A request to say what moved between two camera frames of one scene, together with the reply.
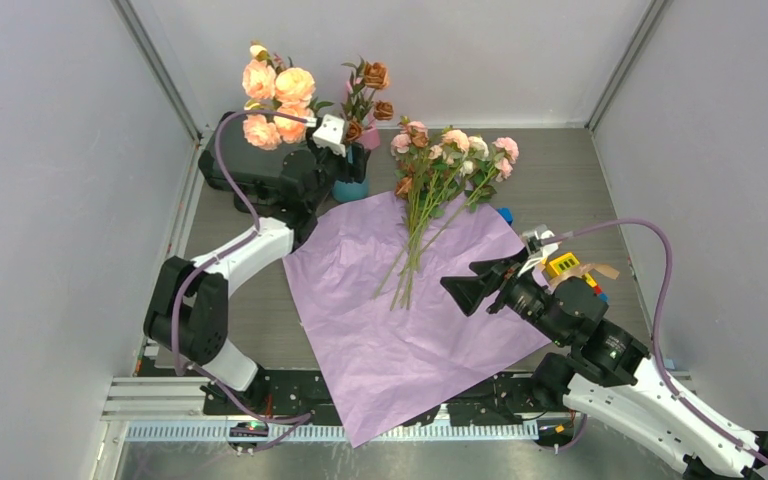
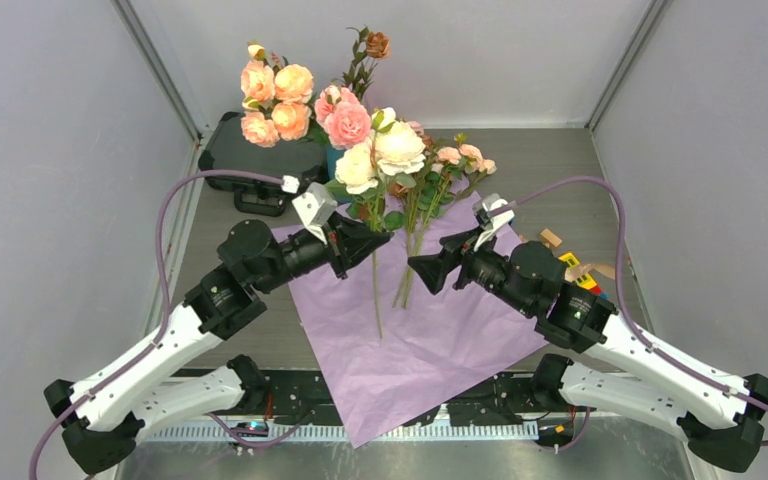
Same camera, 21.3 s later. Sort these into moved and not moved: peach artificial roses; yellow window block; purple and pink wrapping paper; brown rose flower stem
Moved: brown rose flower stem
Not moved: peach artificial roses; yellow window block; purple and pink wrapping paper
